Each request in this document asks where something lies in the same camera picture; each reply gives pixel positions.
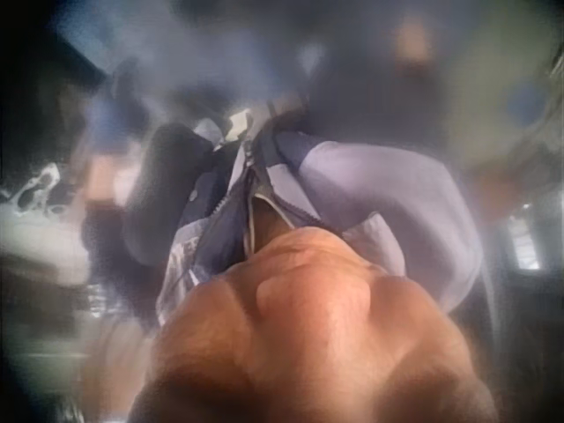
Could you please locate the person's right hand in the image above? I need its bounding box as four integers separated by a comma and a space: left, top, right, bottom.
393, 15, 436, 65

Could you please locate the white black patterned object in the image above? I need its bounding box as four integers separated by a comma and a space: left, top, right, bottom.
0, 161, 92, 274

